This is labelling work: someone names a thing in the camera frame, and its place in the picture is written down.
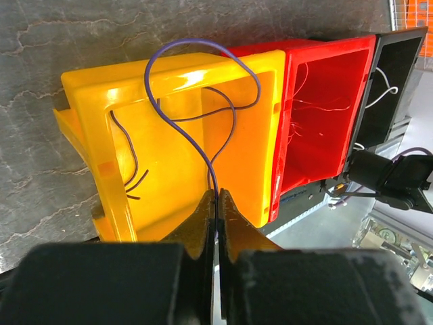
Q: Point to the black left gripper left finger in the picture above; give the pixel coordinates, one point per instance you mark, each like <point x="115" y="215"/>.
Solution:
<point x="163" y="282"/>

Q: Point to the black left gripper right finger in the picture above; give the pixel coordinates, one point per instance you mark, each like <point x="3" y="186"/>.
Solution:
<point x="262" y="283"/>

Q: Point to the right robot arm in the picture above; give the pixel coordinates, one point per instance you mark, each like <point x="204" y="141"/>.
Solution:
<point x="399" y="183"/>

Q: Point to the yellow plastic bin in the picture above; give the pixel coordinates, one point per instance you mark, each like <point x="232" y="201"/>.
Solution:
<point x="149" y="168"/>

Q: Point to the red plastic bin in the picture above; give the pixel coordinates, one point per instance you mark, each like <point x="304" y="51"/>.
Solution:
<point x="324" y="82"/>

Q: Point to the black plastic bin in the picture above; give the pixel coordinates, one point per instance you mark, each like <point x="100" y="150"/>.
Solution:
<point x="393" y="61"/>

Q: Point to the orange snack packets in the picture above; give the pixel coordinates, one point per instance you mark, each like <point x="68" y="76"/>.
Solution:
<point x="419" y="14"/>

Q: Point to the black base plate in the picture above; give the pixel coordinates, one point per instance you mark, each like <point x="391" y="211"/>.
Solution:
<point x="294" y="206"/>

